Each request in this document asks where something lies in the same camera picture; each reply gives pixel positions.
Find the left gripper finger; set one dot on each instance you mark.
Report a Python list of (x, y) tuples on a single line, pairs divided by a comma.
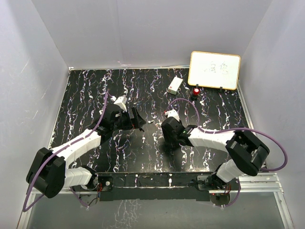
[(138, 123), (136, 115)]

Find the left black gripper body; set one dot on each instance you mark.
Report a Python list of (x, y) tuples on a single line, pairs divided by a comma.
[(124, 123)]

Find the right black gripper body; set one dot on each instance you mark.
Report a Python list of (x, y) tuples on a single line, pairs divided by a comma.
[(170, 138)]

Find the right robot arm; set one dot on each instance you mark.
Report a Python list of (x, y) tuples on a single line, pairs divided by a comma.
[(247, 152)]

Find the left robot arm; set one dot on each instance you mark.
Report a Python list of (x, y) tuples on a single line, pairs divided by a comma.
[(50, 171)]

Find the red emergency button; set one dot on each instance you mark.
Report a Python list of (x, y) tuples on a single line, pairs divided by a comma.
[(195, 94)]

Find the white cardboard box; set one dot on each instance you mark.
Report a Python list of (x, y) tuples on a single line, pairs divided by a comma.
[(174, 85)]

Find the black front mounting bar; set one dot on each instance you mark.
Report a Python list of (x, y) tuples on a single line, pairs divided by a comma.
[(151, 186)]

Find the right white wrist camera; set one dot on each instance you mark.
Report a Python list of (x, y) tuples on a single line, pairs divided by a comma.
[(172, 113)]

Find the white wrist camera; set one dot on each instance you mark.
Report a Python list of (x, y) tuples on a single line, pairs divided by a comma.
[(172, 113), (120, 103)]

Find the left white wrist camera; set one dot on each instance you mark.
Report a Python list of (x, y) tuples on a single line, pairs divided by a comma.
[(120, 103)]

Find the white board yellow frame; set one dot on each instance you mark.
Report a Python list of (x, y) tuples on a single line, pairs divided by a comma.
[(214, 70)]

